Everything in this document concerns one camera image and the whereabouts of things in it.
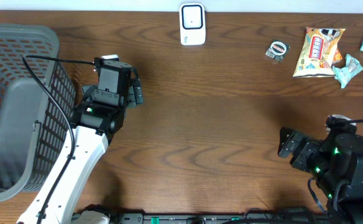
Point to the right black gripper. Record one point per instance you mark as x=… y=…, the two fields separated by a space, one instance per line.
x=306 y=145

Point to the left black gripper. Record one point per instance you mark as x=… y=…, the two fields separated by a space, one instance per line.
x=137 y=96

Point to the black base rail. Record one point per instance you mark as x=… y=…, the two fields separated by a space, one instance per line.
x=138 y=218

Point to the dark green round-label box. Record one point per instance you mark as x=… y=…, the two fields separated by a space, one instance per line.
x=277 y=50

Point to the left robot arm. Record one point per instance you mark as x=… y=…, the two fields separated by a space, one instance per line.
x=91 y=127

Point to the pale teal wet-wipe pack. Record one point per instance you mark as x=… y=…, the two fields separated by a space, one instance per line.
x=346 y=74

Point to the grey plastic shopping basket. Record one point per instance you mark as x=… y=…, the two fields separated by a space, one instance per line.
x=35 y=95

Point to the yellow snack bag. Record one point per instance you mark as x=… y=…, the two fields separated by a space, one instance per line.
x=318 y=51

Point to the orange tissue pack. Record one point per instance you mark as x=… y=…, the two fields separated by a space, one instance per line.
x=337 y=57

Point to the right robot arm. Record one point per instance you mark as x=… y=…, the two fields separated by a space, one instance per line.
x=336 y=165

